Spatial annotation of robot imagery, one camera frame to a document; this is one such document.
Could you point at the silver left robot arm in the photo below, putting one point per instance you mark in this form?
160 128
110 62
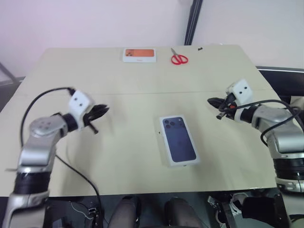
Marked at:
38 142

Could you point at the black metal table leg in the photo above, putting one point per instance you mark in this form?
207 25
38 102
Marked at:
224 213

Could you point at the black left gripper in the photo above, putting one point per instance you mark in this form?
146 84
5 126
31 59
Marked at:
89 116

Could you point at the dark rounded shape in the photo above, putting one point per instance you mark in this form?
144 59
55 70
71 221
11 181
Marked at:
183 212
126 211

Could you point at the grey shelf frame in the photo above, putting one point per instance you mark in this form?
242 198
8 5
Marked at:
7 76

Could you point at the black side furniture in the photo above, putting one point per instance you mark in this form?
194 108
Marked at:
282 76

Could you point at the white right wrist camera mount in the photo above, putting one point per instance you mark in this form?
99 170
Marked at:
242 92

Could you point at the orange print phone box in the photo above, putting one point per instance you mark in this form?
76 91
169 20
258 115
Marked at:
140 54

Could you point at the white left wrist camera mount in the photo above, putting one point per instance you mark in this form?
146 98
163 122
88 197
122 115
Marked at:
79 102

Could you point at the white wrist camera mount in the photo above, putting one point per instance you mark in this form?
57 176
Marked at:
79 102
242 92

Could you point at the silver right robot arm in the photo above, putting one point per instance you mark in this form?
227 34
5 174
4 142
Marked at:
280 128

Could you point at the black vertical post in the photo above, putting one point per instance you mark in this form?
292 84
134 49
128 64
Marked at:
192 22

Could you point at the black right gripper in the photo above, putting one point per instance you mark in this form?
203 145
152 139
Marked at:
229 107

